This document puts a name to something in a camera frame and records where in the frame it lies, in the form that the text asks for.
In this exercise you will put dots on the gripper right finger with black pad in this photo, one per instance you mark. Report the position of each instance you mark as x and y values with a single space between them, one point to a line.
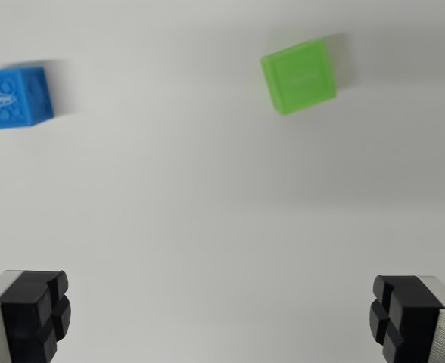
415 321

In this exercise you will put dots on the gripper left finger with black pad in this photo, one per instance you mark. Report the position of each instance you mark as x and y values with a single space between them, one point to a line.
25 321

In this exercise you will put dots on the green embossed cube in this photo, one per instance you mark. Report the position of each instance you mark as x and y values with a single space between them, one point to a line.
299 76

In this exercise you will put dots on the blue embossed cube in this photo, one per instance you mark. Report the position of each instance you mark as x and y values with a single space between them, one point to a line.
12 99

